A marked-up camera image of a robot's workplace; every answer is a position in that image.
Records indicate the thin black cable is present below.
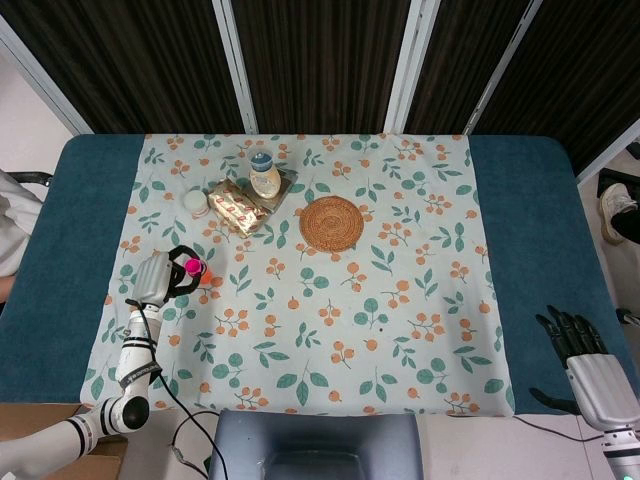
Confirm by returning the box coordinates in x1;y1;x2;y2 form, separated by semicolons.
514;414;604;444

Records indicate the floral print tablecloth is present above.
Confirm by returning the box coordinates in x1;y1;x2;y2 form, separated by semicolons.
79;132;517;417

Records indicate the small white lidded jar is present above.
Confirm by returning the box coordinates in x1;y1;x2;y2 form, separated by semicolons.
182;189;209;218

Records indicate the round woven rattan coaster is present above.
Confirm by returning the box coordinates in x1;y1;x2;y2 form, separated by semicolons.
299;196;367;251

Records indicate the brown cardboard box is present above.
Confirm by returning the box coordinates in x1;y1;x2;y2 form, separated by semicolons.
0;402;129;480

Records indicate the person in white clothing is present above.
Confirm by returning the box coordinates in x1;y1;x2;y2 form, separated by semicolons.
0;169;46;276

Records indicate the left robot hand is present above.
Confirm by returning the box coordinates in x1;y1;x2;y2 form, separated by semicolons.
132;244;207;305

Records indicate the black cable with connector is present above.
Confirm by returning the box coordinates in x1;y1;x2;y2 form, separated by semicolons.
169;410;221;464

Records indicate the dark square coaster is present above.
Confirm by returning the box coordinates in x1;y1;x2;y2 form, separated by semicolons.
227;168;299;215

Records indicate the gold foil snack bag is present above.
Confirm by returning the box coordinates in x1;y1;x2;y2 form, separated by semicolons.
206;179;271;239

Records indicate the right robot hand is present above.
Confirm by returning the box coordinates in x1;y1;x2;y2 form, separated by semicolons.
528;305;636;434

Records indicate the white sneaker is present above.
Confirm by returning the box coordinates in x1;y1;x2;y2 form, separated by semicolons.
601;182;640;246

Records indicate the black left hand cable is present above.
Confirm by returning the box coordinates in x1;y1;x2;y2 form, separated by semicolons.
124;298;214;474

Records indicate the black chair armrest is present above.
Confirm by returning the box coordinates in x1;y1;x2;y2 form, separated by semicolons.
7;171;54;189

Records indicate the beige sauce squeeze bottle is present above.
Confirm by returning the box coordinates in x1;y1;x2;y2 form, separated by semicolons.
248;148;282;202

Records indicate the dark folding screen panel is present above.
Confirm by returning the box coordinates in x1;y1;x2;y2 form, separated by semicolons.
464;0;640;181
384;0;544;135
212;0;441;135
0;0;259;135

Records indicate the teal table cover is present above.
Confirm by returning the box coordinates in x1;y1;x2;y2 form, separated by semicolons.
0;132;640;416

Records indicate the dark grey robot chest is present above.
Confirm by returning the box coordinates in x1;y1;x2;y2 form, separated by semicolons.
207;410;424;480

